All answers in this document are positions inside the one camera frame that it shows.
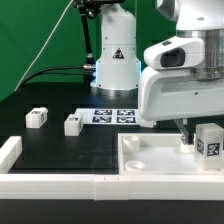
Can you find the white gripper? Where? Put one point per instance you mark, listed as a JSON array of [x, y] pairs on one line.
[[176, 94]]

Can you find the white square tabletop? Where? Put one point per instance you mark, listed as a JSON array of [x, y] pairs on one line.
[[158, 154]]

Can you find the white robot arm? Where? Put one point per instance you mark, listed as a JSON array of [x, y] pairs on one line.
[[118, 70]]

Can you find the fiducial marker sheet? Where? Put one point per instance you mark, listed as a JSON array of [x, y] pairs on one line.
[[102, 116]]

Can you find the white U-shaped fence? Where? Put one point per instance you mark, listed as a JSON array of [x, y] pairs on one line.
[[102, 187]]

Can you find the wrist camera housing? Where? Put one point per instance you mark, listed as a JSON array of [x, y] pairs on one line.
[[174, 53]]

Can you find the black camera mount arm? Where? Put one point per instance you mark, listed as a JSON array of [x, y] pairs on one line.
[[89, 9]]

